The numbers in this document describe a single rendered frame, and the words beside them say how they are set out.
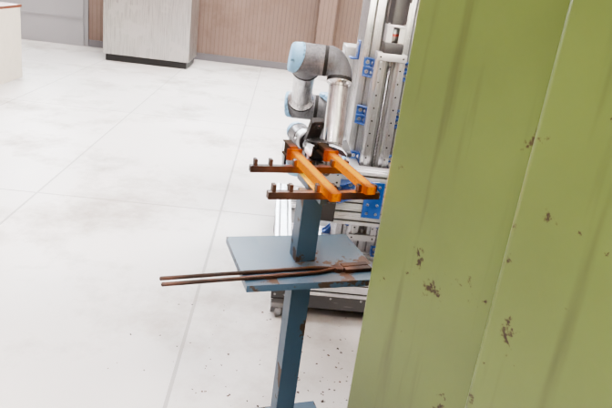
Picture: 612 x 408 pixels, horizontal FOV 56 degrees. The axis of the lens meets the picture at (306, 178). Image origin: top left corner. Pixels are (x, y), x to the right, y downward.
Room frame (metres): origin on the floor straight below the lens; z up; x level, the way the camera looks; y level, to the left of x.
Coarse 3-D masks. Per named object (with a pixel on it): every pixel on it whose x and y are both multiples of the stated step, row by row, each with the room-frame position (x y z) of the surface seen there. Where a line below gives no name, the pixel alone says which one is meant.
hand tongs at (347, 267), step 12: (336, 264) 1.50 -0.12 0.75; (348, 264) 1.51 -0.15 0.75; (360, 264) 1.52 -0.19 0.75; (168, 276) 1.31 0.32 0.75; (180, 276) 1.32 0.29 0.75; (192, 276) 1.33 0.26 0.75; (204, 276) 1.34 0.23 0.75; (216, 276) 1.35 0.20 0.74; (240, 276) 1.36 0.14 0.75; (252, 276) 1.37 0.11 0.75; (264, 276) 1.38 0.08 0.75; (276, 276) 1.39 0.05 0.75; (288, 276) 1.40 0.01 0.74
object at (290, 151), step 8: (288, 144) 1.74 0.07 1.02; (288, 152) 1.70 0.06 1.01; (296, 152) 1.70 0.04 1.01; (304, 160) 1.62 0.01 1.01; (304, 168) 1.57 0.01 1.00; (312, 168) 1.55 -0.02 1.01; (312, 176) 1.50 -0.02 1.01; (320, 176) 1.50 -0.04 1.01; (320, 184) 1.44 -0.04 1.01; (328, 184) 1.44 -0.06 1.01; (328, 192) 1.38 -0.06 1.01; (336, 192) 1.38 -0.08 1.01; (336, 200) 1.37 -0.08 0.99
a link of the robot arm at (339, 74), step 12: (336, 48) 2.20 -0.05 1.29; (336, 60) 2.16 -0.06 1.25; (348, 60) 2.21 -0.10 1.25; (336, 72) 2.15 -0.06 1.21; (348, 72) 2.17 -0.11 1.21; (336, 84) 2.14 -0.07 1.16; (348, 84) 2.16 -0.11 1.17; (336, 96) 2.12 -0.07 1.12; (336, 108) 2.10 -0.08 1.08; (336, 120) 2.08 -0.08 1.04; (324, 132) 2.08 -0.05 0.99; (336, 132) 2.07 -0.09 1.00; (336, 144) 2.05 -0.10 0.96
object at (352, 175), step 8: (320, 144) 1.81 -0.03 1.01; (320, 152) 1.80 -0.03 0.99; (328, 152) 1.74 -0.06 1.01; (336, 152) 1.75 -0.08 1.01; (328, 160) 1.72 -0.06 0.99; (336, 160) 1.66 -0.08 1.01; (344, 160) 1.68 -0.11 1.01; (344, 168) 1.60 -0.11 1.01; (352, 168) 1.60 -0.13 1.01; (352, 176) 1.54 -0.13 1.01; (360, 176) 1.54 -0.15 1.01; (368, 184) 1.48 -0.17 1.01; (368, 192) 1.46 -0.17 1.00
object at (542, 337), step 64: (576, 0) 0.81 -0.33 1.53; (576, 64) 0.79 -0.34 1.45; (576, 128) 0.77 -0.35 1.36; (576, 192) 0.74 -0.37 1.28; (512, 256) 0.81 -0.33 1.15; (576, 256) 0.72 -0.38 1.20; (512, 320) 0.78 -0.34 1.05; (576, 320) 0.70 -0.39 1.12; (512, 384) 0.76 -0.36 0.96; (576, 384) 0.67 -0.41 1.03
